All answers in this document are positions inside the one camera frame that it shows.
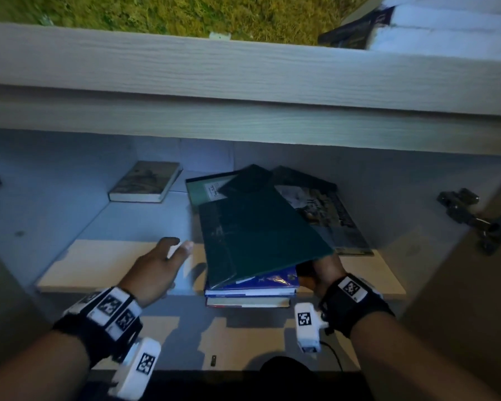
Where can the person's right hand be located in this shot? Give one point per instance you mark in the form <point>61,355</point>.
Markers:
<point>323,273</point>

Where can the person's left hand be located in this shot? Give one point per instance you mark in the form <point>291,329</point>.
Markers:
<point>150,275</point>

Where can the glossy blue book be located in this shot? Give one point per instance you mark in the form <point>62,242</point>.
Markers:
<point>271,281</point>

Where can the Meat Dishes cookbook pile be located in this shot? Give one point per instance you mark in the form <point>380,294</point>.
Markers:
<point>330,212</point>

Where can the large blue photo folder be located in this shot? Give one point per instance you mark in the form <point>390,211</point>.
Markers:
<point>259,229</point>

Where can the small grey paperback book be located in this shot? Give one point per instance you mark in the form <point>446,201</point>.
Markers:
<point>144,181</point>

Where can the person's right forearm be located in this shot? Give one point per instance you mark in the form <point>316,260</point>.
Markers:
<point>413,363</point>

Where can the person's left forearm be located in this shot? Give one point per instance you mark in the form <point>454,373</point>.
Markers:
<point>33,367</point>

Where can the white cabinet door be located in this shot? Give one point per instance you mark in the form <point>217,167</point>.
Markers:
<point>8,309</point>
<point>476,313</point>

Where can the black marker wristband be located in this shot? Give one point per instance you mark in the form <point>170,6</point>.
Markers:
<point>359,313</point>
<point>92,334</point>

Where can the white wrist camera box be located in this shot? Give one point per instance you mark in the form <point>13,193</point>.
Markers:
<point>307,329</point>
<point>137,367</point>

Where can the small white wall label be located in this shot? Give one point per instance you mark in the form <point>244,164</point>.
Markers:
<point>219,35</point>

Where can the green moss wall panel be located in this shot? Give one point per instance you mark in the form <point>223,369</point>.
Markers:
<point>150,12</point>

